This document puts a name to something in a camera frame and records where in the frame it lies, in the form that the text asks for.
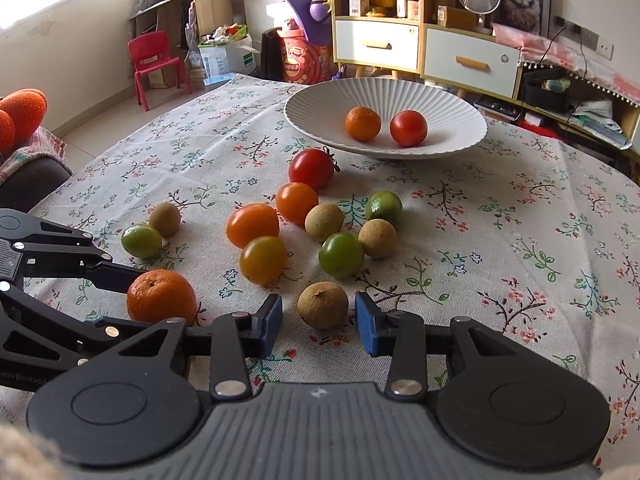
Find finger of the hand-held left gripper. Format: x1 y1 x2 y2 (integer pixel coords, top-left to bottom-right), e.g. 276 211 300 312
22 217 148 295
0 287 167 377

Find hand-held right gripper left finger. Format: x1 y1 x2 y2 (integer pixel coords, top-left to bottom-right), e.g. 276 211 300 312
107 294 284 402

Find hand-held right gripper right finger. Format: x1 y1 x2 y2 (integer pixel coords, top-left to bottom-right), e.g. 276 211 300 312
354 291 546 398

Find brown kiwi fruit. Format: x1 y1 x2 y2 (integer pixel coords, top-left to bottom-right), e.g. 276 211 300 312
148 202 182 237
358 218 399 259
297 281 349 330
304 203 345 242

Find small green fruit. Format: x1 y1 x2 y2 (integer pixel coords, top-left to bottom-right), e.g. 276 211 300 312
364 190 403 231
120 224 164 260

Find large mandarin orange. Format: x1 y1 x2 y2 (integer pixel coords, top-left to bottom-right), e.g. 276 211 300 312
126 269 198 325

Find yellow-orange tomato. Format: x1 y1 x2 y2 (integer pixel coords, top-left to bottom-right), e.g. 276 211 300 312
239 235 288 286

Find green tomato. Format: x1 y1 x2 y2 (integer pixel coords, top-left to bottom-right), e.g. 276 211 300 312
319 232 365 280

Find oval orange tomato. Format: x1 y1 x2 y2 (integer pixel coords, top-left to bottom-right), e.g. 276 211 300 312
225 203 281 250

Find small round orange tomato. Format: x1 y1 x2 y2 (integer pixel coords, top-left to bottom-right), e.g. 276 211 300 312
275 182 320 225

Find white ribbed bowl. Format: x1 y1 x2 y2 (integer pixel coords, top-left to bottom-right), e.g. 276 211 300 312
284 78 488 161

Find dark sofa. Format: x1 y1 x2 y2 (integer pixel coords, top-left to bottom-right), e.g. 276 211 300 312
0 155 73 212

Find pink checked cloth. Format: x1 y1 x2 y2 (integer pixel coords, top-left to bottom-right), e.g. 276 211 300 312
0 126 68 176

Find floral tablecloth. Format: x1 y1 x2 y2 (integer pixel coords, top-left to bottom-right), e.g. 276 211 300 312
0 74 640 466

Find orange plush toy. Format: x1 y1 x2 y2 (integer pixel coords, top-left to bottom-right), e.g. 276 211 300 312
0 88 49 153

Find red tomato with stem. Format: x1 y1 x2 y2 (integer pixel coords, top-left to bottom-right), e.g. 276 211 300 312
288 146 342 191

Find beige fuzzy cloth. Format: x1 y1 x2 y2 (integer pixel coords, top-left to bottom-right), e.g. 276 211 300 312
0 422 76 480

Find smooth red tomato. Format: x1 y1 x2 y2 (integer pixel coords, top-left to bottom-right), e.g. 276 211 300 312
389 110 429 148

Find small mandarin orange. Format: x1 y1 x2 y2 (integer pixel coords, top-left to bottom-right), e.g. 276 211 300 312
345 106 382 142

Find red plastic chair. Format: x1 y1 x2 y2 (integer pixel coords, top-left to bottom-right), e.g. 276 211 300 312
127 30 193 112

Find white box of toys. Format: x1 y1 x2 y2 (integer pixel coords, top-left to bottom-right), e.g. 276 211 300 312
197 25 261 81

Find red gift box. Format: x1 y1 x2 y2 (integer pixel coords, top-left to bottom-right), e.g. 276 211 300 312
276 27 335 86

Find black appliance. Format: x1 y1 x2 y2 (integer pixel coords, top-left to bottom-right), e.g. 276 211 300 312
260 27 286 82

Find small white cabinet drawer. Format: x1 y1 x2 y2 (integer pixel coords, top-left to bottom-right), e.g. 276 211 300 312
334 19 420 73

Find wide white cabinet drawer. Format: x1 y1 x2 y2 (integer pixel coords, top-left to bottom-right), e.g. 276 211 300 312
424 26 522 100

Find black storage box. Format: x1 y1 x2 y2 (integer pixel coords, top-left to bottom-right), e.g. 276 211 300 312
523 67 573 113

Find wooden desk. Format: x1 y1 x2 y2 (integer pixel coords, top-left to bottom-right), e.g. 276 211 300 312
129 0 244 56

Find pile of books and papers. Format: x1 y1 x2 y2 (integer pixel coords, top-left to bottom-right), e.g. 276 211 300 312
570 99 633 150

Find cardboard box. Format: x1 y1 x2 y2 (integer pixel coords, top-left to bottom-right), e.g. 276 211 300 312
437 5 481 31

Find purple plush toy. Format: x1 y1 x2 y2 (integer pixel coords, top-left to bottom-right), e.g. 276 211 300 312
287 0 333 46

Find pink patterned cloth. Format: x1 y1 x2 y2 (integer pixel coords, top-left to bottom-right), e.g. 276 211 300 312
492 24 640 107

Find framed cat picture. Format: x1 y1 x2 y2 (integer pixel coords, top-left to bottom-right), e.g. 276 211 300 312
492 0 552 37

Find black cable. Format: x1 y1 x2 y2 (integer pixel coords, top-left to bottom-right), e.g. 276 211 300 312
520 22 588 111

